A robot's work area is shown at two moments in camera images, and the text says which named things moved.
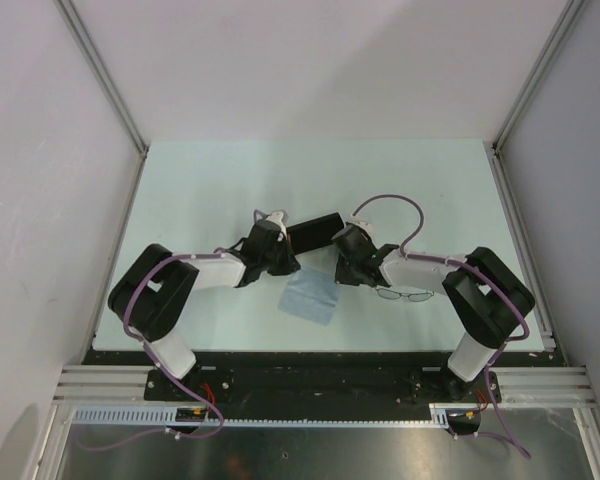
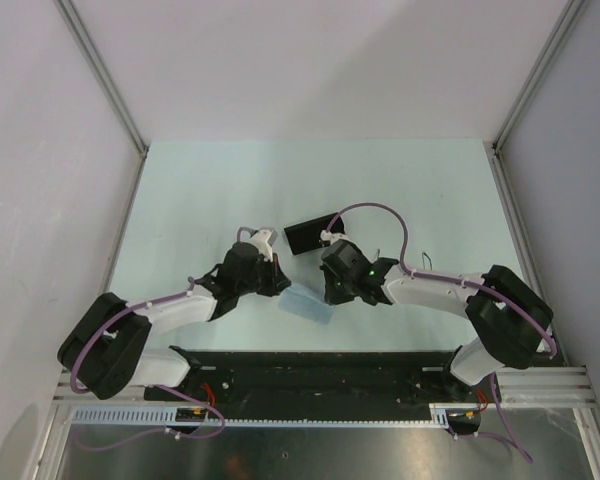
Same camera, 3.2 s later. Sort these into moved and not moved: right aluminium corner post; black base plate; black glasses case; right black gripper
Moved: right black gripper
Not moved: right aluminium corner post; black base plate; black glasses case
